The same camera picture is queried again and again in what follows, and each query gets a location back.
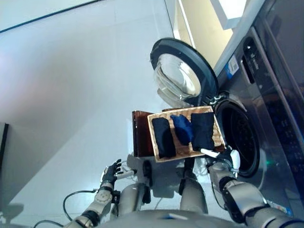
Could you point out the white counter cabinet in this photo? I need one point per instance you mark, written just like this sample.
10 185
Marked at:
228 12

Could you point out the round glass washing machine door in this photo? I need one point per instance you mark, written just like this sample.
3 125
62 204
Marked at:
180 47

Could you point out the grey cabinet with black edge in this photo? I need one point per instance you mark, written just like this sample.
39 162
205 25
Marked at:
3 142

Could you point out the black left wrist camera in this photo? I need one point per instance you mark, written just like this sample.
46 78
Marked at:
116 196

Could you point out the black cloth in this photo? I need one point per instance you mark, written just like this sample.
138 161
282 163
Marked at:
202 130
164 137

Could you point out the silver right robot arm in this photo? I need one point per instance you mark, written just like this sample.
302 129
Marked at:
237 194

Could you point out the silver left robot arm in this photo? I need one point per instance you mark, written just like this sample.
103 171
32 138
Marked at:
102 197

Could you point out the dark blue cloth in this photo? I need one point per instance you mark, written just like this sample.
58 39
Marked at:
183 130

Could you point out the silver robot leg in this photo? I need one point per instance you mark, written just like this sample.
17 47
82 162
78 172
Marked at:
129 197
192 194

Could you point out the dark grey washing machine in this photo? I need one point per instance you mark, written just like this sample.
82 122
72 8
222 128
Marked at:
268 107

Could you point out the silver right robot leg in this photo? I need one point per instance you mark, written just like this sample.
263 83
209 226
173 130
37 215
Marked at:
192 194

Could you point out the grey robot torso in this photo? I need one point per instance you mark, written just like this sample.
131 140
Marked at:
166 221

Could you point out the glossy dark brown stool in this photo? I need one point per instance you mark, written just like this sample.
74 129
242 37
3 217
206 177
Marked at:
141 133

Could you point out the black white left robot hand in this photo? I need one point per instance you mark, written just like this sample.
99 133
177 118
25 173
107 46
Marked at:
108 175

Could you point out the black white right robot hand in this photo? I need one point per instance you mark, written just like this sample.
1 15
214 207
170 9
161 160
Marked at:
225 156

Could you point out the rectangular wicker basket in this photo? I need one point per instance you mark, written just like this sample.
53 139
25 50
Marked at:
218 133

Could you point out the silver left robot leg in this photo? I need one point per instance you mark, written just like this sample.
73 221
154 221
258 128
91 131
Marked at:
129 197

